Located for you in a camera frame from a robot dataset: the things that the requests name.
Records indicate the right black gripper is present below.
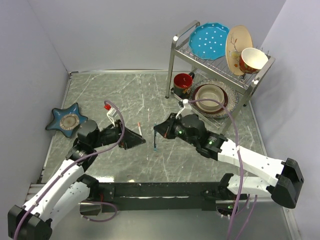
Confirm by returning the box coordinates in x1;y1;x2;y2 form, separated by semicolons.
154;112;198;147

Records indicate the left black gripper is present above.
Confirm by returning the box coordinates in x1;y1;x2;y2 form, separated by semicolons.
91;119;146;149

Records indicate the white orange-tipped marker pen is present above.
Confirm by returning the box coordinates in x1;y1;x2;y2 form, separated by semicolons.
138;126;143;137

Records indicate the blue marker pen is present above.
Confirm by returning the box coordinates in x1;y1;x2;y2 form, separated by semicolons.
153;122;157;152

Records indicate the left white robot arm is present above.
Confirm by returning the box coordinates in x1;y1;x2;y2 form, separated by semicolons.
7;120;146;240

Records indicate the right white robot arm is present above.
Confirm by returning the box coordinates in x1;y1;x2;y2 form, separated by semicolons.
153;113;304;209

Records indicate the red black mug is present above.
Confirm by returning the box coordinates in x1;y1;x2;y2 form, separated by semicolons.
173;72;195;98

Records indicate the beige bowl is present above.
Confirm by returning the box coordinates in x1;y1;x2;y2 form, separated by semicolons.
194;84;225;113

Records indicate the blue star-shaped dish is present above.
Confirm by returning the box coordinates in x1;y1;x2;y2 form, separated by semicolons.
45;102;88;138

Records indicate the steel dish rack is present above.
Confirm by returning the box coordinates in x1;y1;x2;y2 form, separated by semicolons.
165;20;276;118

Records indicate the blue polka-dot plate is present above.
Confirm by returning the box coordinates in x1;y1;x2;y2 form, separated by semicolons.
188;22;230;61

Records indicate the red white bowl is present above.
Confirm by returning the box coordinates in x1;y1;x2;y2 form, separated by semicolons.
239;47;269;74

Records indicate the cream floral plate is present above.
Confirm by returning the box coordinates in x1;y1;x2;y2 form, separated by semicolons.
225;25;253;76

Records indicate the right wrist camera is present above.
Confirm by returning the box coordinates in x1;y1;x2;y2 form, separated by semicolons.
175;99;193;119

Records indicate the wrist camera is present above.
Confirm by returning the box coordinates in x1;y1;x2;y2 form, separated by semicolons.
175;99;193;119
104;103;118;127

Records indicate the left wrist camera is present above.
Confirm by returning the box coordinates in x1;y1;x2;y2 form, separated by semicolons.
104;103;118;127

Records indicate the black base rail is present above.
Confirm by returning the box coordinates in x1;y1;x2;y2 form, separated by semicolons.
87;181;236;211

